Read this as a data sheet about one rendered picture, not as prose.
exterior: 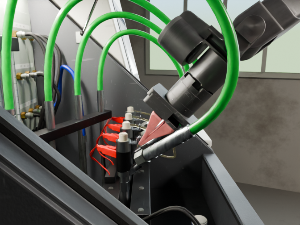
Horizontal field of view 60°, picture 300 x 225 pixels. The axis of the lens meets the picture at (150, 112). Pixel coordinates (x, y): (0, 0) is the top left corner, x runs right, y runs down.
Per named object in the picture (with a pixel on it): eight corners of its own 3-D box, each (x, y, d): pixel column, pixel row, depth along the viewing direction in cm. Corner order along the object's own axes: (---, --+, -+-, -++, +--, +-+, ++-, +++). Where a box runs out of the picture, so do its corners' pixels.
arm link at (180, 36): (272, 25, 36) (255, 45, 45) (212, -28, 38) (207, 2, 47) (210, 85, 37) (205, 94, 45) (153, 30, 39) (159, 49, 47)
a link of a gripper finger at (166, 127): (127, 121, 51) (158, 86, 48) (153, 146, 50) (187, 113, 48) (114, 131, 44) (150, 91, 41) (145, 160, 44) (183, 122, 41)
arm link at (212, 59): (241, 66, 37) (241, 67, 43) (206, 34, 38) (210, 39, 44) (206, 99, 40) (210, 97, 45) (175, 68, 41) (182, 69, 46)
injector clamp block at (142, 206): (151, 285, 49) (151, 213, 46) (97, 285, 49) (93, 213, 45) (148, 191, 82) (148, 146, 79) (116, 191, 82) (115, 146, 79)
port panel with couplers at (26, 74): (31, 136, 66) (18, 6, 59) (18, 137, 66) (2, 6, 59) (50, 123, 78) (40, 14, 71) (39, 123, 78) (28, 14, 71)
